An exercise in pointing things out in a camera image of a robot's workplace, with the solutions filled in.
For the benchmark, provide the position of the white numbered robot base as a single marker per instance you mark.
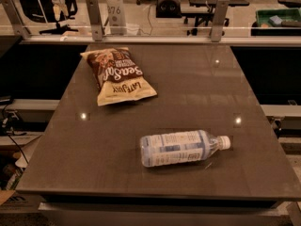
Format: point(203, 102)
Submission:
point(116, 17)

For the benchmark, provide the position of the brown cream chip bag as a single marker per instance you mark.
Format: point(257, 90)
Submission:
point(119, 78)

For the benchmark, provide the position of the clear plastic water bottle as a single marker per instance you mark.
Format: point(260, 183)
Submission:
point(180, 147)

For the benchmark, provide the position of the dark background desk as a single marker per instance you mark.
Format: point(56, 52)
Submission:
point(202, 17)

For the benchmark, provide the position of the black tripod stand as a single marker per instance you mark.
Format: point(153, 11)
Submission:
point(61, 10)

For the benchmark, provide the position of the green plastic bin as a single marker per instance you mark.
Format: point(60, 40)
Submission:
point(277, 22)

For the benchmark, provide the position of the middle metal railing post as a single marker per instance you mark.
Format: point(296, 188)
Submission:
point(95, 19)

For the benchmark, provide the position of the metal railing post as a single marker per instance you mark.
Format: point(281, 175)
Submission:
point(95, 19)
point(15, 19)
point(220, 12)

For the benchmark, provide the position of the right metal railing post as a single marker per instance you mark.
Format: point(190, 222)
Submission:
point(220, 12)

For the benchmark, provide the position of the left metal railing post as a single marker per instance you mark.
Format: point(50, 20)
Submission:
point(15, 19)

